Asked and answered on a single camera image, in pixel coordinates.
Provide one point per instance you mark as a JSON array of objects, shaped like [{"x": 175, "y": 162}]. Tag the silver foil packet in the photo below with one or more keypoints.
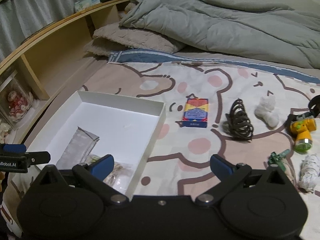
[{"x": 77, "y": 145}]

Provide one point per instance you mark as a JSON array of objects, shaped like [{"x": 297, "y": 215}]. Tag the white cardboard box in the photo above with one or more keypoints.
[{"x": 112, "y": 115}]

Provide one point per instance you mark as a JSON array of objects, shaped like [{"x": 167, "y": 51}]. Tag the plain white sock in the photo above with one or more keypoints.
[{"x": 267, "y": 112}]

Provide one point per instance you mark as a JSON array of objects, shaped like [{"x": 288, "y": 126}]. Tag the bear printed blanket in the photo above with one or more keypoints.
[{"x": 175, "y": 155}]

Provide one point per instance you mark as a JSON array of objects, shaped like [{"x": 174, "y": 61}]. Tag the yellow headlamp flashlight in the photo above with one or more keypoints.
[{"x": 301, "y": 132}]

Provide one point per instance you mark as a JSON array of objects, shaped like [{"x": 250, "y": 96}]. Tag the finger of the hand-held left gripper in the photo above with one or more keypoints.
[
  {"x": 13, "y": 148},
  {"x": 38, "y": 157}
]

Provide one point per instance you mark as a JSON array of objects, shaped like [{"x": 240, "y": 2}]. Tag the clear doll display case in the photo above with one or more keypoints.
[{"x": 17, "y": 102}]

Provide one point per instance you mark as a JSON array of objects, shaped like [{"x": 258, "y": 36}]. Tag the bed with beige sheet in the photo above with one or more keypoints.
[{"x": 225, "y": 55}]

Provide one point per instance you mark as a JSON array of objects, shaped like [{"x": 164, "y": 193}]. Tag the grey duvet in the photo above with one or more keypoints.
[{"x": 212, "y": 22}]

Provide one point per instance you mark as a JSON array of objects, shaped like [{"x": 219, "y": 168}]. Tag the tissue pack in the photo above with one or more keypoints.
[{"x": 87, "y": 2}]

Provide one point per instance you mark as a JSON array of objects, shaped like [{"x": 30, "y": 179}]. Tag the wooden headboard shelf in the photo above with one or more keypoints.
[{"x": 55, "y": 47}]

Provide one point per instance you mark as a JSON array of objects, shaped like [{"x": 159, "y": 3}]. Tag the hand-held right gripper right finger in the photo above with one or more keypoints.
[{"x": 221, "y": 167}]

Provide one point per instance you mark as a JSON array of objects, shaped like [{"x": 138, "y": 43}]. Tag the grey curtain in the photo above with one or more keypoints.
[{"x": 32, "y": 7}]

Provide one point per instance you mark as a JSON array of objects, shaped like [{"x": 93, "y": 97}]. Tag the dark brown hair claw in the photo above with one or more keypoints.
[{"x": 243, "y": 128}]

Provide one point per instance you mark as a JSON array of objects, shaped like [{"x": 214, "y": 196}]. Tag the beige fluffy blanket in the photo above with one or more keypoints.
[{"x": 130, "y": 40}]

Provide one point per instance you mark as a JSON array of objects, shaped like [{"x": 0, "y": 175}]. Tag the patterned white rolled sock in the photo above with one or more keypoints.
[{"x": 310, "y": 172}]

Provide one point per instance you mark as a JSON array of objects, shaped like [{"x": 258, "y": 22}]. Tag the white shell ornament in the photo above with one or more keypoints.
[{"x": 3, "y": 130}]

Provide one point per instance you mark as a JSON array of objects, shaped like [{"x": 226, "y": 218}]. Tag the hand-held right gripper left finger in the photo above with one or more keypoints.
[{"x": 102, "y": 167}]

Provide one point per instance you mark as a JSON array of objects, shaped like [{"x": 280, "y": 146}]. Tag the small green clip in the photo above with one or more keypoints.
[{"x": 275, "y": 158}]

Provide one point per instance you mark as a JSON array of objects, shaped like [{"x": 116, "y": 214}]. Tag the colourful card box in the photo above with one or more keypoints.
[{"x": 195, "y": 112}]

